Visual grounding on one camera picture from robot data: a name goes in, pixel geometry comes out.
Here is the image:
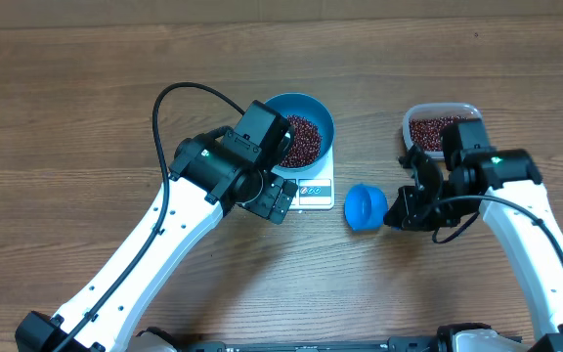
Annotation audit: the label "red adzuki beans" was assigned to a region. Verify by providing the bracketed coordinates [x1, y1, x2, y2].
[280, 115, 465, 168]

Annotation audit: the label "clear plastic food container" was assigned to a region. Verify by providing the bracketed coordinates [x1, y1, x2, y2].
[402, 103, 483, 150]

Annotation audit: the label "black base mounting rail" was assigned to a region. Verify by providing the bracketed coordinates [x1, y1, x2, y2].
[134, 322, 525, 352]

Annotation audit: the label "white digital kitchen scale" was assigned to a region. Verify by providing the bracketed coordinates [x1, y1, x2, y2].
[274, 148, 335, 211]

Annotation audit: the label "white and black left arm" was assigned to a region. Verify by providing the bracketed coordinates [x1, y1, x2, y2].
[15, 101, 297, 351]

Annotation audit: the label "blue plastic measuring scoop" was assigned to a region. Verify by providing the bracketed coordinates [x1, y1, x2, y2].
[344, 184, 389, 232]

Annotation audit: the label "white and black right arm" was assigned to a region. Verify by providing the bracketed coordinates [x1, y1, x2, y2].
[383, 119, 563, 351]

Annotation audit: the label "blue metal bowl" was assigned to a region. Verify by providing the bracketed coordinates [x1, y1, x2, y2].
[265, 92, 335, 164]

